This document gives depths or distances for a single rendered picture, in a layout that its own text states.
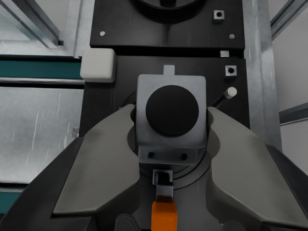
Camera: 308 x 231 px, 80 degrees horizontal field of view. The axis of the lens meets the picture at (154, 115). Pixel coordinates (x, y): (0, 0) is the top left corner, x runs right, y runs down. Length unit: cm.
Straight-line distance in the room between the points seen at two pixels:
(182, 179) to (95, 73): 18
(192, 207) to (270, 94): 20
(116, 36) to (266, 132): 27
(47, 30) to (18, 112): 15
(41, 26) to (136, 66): 14
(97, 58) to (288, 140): 38
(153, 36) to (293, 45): 32
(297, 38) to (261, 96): 23
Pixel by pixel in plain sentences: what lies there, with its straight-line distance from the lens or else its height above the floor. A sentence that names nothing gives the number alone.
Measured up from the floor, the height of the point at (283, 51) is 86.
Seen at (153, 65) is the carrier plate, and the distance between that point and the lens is 29.
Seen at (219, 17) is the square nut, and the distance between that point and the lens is 33.
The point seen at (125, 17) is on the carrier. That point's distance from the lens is 34.
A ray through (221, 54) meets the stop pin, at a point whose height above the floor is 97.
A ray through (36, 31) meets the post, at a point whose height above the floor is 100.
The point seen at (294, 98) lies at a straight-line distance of 47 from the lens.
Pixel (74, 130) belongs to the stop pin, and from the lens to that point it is 29.
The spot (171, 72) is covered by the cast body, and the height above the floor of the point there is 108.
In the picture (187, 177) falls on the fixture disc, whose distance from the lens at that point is 24.
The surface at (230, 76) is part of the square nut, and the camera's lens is 29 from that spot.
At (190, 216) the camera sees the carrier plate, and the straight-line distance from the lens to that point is 27.
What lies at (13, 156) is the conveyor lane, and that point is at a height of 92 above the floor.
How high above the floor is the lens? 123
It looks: 78 degrees down
